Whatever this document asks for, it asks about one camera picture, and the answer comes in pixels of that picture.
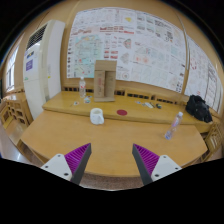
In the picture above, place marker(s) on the wooden chair right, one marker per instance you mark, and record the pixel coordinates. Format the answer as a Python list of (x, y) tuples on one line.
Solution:
[(214, 138)]

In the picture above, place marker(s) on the wooden chair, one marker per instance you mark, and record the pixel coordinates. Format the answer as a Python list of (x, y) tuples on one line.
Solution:
[(15, 110), (214, 138)]

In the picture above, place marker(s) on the wooden chair left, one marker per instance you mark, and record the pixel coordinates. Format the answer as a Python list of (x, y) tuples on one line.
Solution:
[(15, 110)]

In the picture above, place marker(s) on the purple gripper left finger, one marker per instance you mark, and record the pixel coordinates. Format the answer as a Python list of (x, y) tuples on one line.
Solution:
[(70, 166)]

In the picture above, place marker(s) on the white paper scraps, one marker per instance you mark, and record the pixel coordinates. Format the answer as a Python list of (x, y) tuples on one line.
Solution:
[(147, 104)]

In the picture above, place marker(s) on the white standing air conditioner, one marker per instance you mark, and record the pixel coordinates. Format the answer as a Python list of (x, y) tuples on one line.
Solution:
[(41, 65)]

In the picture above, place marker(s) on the right wall poster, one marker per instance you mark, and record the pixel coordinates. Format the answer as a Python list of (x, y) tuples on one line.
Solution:
[(203, 79)]

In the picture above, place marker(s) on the black bag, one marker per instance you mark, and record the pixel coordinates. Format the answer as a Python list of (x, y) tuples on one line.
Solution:
[(198, 108)]

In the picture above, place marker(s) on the small dark object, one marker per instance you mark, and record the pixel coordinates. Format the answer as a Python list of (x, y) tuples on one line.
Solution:
[(158, 106)]

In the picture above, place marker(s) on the brown cardboard box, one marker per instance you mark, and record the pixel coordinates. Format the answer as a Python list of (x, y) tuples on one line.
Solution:
[(104, 80)]

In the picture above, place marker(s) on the water bottle red label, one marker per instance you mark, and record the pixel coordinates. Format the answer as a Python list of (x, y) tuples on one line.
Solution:
[(82, 87)]

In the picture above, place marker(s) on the clear plastic water bottle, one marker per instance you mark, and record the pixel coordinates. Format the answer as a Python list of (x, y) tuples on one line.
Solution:
[(177, 120)]

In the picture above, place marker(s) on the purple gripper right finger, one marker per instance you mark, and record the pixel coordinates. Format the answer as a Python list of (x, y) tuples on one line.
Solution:
[(151, 166)]

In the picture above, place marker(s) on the red round coaster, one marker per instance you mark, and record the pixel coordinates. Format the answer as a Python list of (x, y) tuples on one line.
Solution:
[(122, 112)]

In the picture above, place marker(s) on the white ceramic mug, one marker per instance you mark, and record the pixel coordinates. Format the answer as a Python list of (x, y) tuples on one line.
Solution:
[(96, 116)]

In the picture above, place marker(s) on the large wall poster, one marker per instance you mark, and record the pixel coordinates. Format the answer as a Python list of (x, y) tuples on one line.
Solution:
[(146, 48)]

